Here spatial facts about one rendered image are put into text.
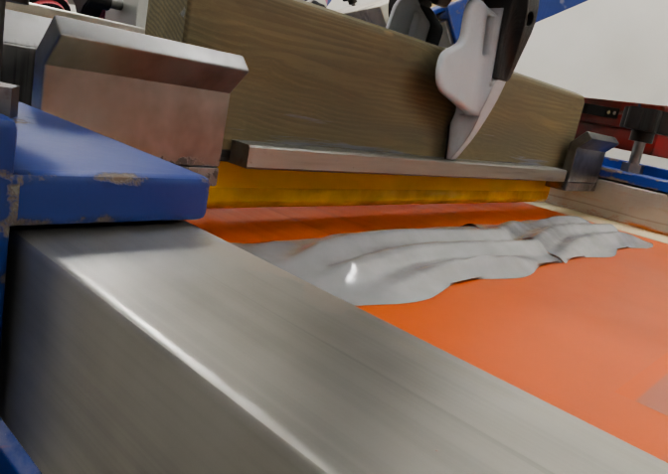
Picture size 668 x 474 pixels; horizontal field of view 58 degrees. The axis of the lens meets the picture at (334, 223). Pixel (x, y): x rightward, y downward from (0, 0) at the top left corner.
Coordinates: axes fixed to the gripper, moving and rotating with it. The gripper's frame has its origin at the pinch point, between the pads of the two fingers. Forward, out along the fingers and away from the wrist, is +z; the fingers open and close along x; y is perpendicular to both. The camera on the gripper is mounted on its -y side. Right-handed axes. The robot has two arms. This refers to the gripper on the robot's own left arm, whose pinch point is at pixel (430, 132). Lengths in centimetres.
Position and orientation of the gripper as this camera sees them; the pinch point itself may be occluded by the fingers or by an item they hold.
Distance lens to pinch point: 40.3
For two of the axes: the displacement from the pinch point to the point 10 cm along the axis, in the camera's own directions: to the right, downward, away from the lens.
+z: -1.8, 9.6, 2.2
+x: 7.2, 2.9, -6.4
